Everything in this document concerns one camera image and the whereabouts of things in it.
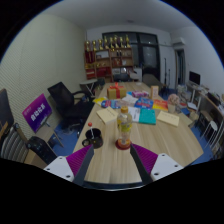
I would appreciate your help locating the wooden wall desk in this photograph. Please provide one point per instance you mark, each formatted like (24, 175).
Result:
(210, 100)

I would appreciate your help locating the red-tipped stirring stick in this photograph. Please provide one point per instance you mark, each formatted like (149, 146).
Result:
(90, 125)

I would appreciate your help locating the brown wooden stool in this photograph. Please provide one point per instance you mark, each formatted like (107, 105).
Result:
(204, 116)

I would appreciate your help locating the wooden shelf unit with trophies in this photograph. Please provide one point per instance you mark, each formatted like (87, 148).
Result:
(106, 63)

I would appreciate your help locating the blue and red book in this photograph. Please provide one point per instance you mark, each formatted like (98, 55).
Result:
(144, 103)

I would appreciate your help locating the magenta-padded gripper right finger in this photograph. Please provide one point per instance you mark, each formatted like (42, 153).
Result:
(151, 165)

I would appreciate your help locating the purple sign on stand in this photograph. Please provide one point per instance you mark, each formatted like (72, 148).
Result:
(36, 113)

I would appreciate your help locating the small white folding table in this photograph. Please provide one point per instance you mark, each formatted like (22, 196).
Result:
(88, 82)

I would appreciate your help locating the tan notebook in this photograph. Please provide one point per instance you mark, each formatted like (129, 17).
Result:
(106, 115)

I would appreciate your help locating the black computer monitor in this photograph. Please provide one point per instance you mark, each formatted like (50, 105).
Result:
(194, 77)

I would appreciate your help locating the white printed booklet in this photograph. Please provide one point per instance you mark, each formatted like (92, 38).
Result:
(135, 114)

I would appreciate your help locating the clear yellow-labelled drink bottle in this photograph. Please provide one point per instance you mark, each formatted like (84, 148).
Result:
(124, 126)

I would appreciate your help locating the pink flowers in white pot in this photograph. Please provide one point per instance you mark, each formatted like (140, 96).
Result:
(173, 100)

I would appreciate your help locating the pink box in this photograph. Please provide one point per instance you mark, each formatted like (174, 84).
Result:
(140, 94)

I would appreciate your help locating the black mug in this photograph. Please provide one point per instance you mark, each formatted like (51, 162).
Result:
(96, 140)

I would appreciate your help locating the black framed glass door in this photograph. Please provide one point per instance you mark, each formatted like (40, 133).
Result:
(148, 58)

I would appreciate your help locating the white wall air conditioner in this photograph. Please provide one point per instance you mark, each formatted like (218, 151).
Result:
(179, 41)

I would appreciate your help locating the white round stool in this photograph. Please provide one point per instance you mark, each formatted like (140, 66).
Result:
(212, 125)

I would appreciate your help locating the teal book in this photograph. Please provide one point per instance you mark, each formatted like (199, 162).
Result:
(147, 116)

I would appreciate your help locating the grey upholstered chair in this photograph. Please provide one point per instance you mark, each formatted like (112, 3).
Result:
(151, 80)

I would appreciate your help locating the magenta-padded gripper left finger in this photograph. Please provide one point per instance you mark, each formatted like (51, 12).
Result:
(71, 165)

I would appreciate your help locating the tan envelope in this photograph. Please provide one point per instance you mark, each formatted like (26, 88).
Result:
(167, 118)

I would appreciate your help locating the black tripod stand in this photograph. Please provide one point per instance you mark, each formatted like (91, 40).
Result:
(165, 73)

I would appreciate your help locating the black office chair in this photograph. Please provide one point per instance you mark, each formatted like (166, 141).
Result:
(66, 103)

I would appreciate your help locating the orange book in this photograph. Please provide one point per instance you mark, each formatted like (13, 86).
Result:
(160, 105)

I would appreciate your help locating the tan upright carton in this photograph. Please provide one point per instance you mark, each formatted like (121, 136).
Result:
(154, 92)

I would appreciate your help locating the grey striped office chair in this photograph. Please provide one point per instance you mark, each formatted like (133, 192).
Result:
(13, 146)

